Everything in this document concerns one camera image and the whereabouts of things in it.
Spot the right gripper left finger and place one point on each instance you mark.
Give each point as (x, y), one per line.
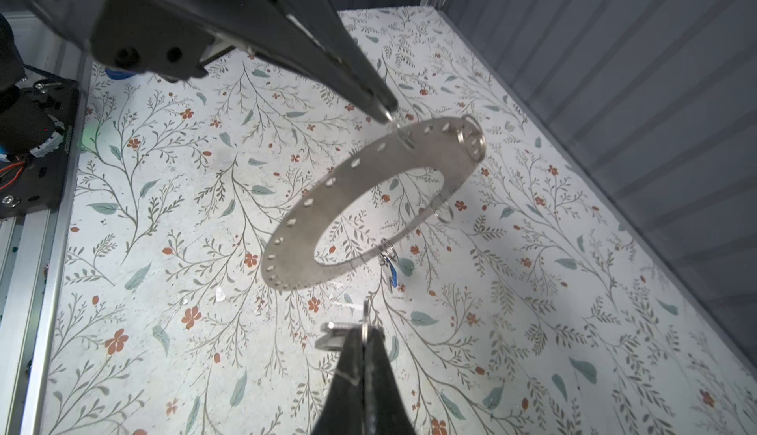
(343, 411)

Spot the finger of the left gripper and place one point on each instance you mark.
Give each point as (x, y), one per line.
(308, 37)

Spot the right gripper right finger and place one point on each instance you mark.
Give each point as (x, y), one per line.
(384, 411)

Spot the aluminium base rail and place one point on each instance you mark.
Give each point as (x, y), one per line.
(36, 206)

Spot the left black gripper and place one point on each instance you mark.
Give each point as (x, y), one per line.
(178, 39)

